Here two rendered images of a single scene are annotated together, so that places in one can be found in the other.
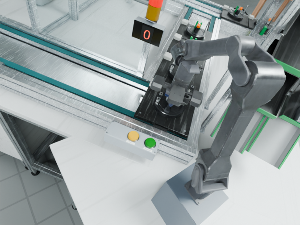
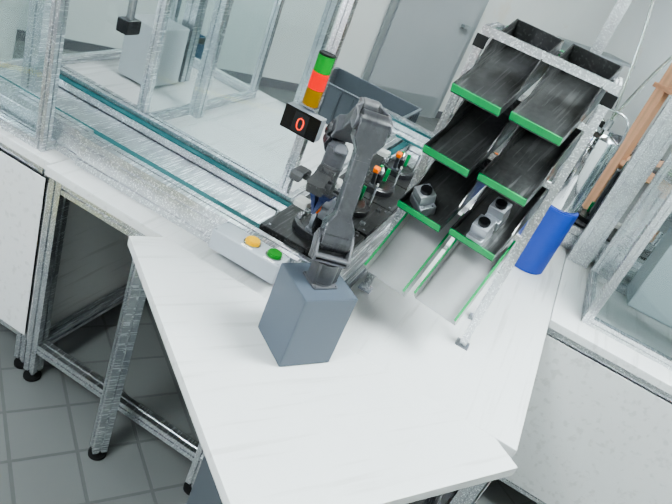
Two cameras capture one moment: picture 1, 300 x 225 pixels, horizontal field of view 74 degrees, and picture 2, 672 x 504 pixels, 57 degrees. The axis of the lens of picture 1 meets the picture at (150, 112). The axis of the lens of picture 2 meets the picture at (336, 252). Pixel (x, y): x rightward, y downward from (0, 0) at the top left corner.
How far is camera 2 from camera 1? 106 cm
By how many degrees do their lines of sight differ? 22
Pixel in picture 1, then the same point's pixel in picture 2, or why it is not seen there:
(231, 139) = (350, 188)
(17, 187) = not seen: outside the picture
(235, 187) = (395, 358)
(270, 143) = (452, 291)
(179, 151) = not seen: hidden behind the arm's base
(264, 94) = (373, 137)
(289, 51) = (450, 145)
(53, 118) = (140, 213)
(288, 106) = (464, 224)
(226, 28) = not seen: hidden behind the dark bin
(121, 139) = (234, 240)
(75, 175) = (158, 273)
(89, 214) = (168, 311)
